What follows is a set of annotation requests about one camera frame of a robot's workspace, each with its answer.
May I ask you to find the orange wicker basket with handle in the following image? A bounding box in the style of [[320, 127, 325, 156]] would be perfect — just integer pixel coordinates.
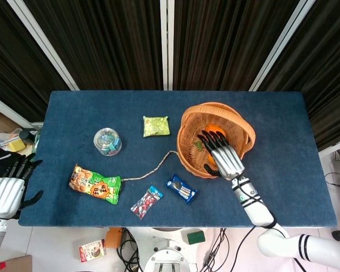
[[176, 101, 257, 179]]

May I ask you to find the green sponge block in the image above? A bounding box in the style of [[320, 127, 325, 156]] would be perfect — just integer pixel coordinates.
[[186, 231, 206, 245]]

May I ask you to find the yellow box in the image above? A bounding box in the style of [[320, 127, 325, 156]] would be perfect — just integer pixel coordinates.
[[7, 138, 27, 153]]

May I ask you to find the braided beige rope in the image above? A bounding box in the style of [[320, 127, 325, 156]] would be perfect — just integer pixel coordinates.
[[121, 151, 180, 181]]

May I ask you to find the brown cardboard box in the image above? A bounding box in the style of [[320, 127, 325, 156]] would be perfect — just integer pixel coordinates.
[[0, 254, 33, 272]]

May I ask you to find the red white snack box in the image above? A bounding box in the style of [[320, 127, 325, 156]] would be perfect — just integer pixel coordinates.
[[79, 239, 107, 264]]

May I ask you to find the blue tablecloth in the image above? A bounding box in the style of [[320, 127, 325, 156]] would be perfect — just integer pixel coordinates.
[[18, 90, 337, 228]]

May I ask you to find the black cable bundle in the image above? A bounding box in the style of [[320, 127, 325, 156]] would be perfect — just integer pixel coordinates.
[[202, 227, 230, 272], [116, 227, 144, 272]]

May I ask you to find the blue Oreo cookie pack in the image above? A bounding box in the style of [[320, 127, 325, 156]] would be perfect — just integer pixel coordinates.
[[166, 173, 198, 205]]

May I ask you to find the dark pleated curtain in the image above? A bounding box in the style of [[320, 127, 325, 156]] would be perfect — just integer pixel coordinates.
[[0, 0, 71, 122], [257, 0, 340, 151], [172, 0, 300, 91], [24, 0, 163, 91]]

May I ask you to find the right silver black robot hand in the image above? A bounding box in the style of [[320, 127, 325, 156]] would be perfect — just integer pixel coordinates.
[[197, 130, 246, 181]]

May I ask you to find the small yellow-green snack packet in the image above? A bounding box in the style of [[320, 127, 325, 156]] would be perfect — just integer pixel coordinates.
[[143, 115, 171, 138]]

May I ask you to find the orange box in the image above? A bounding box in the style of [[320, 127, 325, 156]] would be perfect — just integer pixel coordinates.
[[105, 227, 123, 249]]

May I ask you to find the large green snack bag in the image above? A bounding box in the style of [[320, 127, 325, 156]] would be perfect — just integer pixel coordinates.
[[68, 163, 122, 205]]

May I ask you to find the clear round candy jar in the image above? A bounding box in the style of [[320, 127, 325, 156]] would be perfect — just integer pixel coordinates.
[[93, 127, 122, 156]]

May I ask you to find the white frame post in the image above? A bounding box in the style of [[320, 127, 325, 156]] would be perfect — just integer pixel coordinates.
[[248, 0, 317, 92], [160, 0, 175, 91], [7, 0, 80, 91]]

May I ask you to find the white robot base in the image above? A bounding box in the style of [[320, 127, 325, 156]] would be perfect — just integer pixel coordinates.
[[143, 227, 199, 272]]

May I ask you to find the clear bag of red candy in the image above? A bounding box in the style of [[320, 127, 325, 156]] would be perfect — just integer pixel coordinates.
[[130, 185, 164, 220]]

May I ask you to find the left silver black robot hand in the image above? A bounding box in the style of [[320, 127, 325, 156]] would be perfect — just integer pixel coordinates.
[[0, 152, 44, 220]]

